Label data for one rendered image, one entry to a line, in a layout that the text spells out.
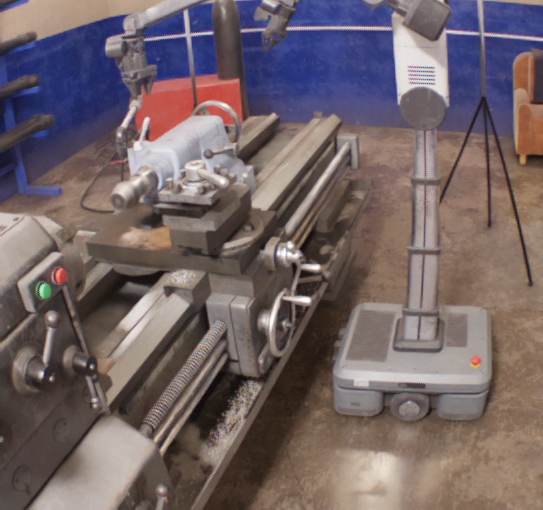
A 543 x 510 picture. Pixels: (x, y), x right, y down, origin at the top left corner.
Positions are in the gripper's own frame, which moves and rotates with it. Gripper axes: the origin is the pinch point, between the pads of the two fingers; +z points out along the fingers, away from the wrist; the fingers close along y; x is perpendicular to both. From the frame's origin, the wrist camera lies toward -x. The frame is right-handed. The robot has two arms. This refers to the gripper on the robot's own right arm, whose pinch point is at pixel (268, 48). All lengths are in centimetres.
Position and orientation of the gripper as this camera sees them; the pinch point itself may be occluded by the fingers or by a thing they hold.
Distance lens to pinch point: 232.2
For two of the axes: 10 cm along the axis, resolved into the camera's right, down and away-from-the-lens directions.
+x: 8.7, 4.8, -0.3
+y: -2.7, 4.4, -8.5
